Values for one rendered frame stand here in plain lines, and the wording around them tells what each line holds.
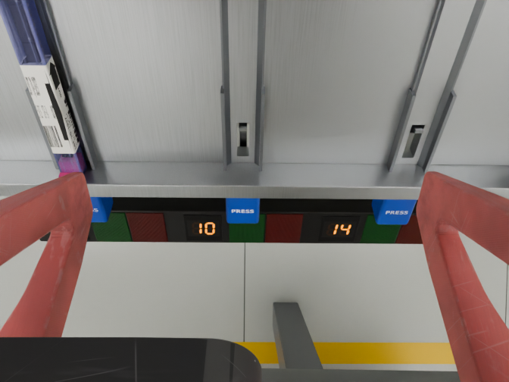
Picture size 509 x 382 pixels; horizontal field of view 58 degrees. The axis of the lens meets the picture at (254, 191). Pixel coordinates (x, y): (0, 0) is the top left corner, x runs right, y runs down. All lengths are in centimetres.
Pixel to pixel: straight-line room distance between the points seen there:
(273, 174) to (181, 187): 6
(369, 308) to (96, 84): 92
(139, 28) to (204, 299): 87
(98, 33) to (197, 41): 5
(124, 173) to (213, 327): 81
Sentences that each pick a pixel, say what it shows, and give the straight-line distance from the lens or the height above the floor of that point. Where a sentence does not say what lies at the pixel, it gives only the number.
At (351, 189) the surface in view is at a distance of 30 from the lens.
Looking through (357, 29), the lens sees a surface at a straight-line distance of 26.
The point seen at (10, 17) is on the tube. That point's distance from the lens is 27.
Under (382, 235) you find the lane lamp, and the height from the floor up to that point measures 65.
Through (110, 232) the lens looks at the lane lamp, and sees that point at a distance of 39.
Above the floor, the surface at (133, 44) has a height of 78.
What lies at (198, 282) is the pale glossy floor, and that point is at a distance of 107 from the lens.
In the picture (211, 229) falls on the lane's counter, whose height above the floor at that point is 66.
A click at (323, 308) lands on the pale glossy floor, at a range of 109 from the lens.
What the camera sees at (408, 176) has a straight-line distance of 32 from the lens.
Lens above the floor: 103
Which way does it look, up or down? 87 degrees down
